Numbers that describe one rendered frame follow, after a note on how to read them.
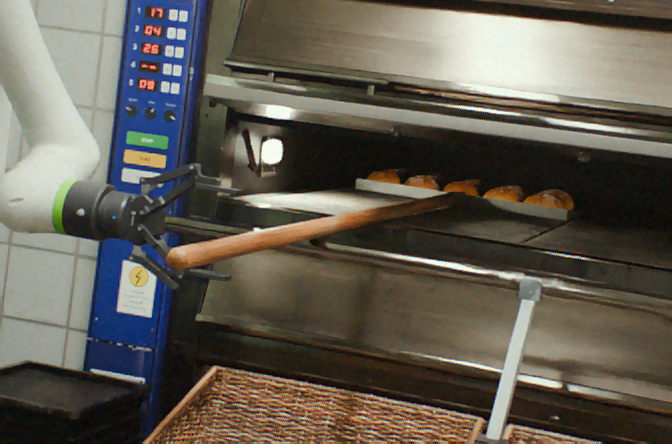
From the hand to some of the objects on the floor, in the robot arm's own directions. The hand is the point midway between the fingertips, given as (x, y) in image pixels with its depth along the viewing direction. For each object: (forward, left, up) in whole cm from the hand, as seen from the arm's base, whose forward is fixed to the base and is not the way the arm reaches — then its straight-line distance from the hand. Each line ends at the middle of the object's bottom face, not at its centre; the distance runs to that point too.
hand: (227, 234), depth 211 cm
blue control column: (-39, +150, -118) cm, 196 cm away
